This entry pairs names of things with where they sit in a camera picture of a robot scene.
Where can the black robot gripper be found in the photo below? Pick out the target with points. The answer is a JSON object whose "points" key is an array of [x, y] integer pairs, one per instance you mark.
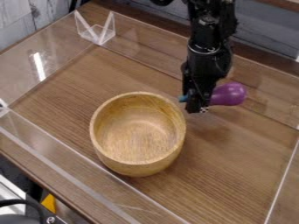
{"points": [[207, 65]]}

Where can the purple toy eggplant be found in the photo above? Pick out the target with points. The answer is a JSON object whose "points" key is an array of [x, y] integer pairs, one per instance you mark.
{"points": [[228, 94]]}

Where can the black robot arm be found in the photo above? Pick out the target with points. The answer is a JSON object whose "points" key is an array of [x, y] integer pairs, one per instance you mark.
{"points": [[213, 23]]}

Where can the brown wooden bowl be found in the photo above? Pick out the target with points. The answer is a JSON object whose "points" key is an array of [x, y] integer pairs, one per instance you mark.
{"points": [[136, 131]]}

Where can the yellow black equipment base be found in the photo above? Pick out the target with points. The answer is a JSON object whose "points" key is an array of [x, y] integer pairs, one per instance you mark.
{"points": [[43, 210]]}

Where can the clear acrylic corner bracket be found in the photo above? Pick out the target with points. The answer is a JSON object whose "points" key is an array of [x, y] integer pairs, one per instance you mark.
{"points": [[97, 34]]}

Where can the clear acrylic tray wall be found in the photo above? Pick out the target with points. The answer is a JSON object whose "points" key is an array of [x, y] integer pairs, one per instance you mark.
{"points": [[75, 176]]}

